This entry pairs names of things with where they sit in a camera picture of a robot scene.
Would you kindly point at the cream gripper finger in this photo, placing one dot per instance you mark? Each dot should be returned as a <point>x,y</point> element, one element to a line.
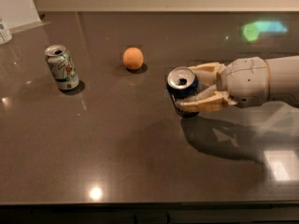
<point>208,100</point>
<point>208,73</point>

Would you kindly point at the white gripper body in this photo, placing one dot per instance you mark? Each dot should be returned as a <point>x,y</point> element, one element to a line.
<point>246,79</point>

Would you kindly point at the orange fruit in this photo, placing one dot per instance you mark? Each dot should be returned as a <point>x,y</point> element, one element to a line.
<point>133,58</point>

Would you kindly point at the green white soda can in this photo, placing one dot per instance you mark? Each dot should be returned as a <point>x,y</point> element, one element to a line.
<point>60,64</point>

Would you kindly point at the white container at left edge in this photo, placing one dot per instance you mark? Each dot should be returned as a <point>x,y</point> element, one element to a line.
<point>5,34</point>

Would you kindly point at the blue pepsi can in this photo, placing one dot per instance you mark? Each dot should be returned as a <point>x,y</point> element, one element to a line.
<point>182,83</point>

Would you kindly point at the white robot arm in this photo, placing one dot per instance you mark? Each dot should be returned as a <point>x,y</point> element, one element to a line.
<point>283,80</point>

